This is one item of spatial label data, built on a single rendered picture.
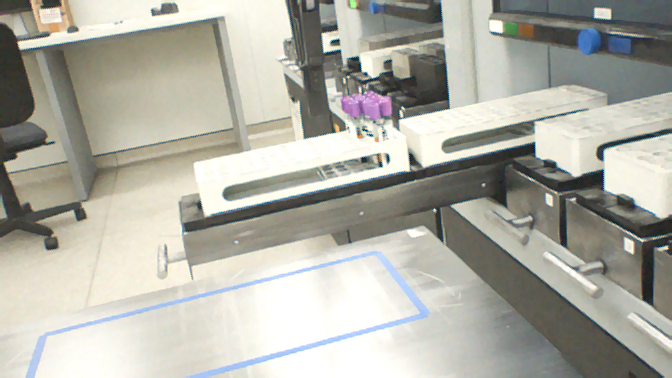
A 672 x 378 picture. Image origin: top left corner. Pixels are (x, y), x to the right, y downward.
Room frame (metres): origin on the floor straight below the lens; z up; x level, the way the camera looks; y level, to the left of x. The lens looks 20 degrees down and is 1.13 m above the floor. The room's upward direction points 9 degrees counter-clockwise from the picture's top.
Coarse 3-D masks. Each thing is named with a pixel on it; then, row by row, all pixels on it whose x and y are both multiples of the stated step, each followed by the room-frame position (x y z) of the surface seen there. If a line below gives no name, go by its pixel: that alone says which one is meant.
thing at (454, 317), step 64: (320, 256) 0.65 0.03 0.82; (384, 256) 0.62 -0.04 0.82; (448, 256) 0.60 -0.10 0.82; (64, 320) 0.59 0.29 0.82; (128, 320) 0.57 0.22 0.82; (192, 320) 0.55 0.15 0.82; (256, 320) 0.53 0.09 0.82; (320, 320) 0.52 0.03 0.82; (384, 320) 0.50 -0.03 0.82; (448, 320) 0.49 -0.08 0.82; (512, 320) 0.47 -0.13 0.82
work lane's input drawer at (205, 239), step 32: (480, 160) 0.90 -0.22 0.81; (320, 192) 0.86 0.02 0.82; (352, 192) 0.87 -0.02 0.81; (384, 192) 0.86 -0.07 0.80; (416, 192) 0.87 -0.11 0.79; (448, 192) 0.88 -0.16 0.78; (480, 192) 0.89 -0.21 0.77; (192, 224) 0.82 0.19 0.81; (224, 224) 0.82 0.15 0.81; (256, 224) 0.83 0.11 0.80; (288, 224) 0.84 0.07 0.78; (320, 224) 0.85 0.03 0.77; (352, 224) 0.85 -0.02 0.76; (160, 256) 0.87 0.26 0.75; (192, 256) 0.81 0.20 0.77; (224, 256) 0.82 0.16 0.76
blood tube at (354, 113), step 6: (354, 102) 0.93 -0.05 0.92; (348, 108) 0.93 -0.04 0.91; (354, 108) 0.92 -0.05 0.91; (354, 114) 0.92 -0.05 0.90; (354, 120) 0.92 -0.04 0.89; (354, 126) 0.92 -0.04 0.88; (360, 126) 0.92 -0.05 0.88; (354, 132) 0.92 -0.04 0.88; (360, 132) 0.92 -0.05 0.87; (354, 138) 0.93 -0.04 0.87; (360, 138) 0.92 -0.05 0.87; (366, 156) 0.93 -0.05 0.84; (360, 162) 0.92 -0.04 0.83; (366, 162) 0.92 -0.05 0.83
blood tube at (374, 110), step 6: (372, 108) 0.89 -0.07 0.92; (378, 108) 0.89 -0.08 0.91; (372, 114) 0.89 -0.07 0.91; (378, 114) 0.89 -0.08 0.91; (372, 120) 0.89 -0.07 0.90; (378, 120) 0.89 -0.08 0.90; (372, 126) 0.89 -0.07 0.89; (378, 126) 0.89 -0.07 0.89; (378, 132) 0.89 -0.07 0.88; (378, 138) 0.89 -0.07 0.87; (378, 156) 0.89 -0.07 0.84; (384, 156) 0.89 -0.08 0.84; (378, 162) 0.89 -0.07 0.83; (384, 162) 0.89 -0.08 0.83
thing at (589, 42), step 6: (582, 30) 0.79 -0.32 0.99; (588, 30) 0.77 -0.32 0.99; (594, 30) 0.77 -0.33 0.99; (582, 36) 0.78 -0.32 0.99; (588, 36) 0.77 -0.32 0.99; (594, 36) 0.77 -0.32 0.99; (582, 42) 0.78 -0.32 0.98; (588, 42) 0.77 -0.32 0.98; (594, 42) 0.76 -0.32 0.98; (600, 42) 0.77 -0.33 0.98; (582, 48) 0.78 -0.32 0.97; (588, 48) 0.77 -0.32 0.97; (594, 48) 0.77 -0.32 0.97; (588, 54) 0.77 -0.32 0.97
